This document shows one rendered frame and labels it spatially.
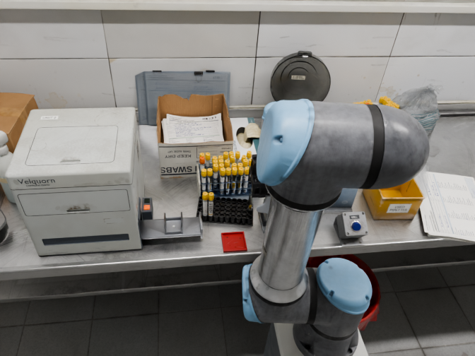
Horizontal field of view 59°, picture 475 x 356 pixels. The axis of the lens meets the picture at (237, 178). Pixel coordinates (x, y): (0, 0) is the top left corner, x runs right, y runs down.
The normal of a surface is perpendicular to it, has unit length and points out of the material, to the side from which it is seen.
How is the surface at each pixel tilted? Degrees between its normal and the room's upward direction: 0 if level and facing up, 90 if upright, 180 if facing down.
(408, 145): 51
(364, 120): 20
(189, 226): 0
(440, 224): 1
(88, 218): 90
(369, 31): 90
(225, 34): 90
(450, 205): 1
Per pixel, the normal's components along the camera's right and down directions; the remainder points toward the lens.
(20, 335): 0.06, -0.74
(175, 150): 0.13, 0.76
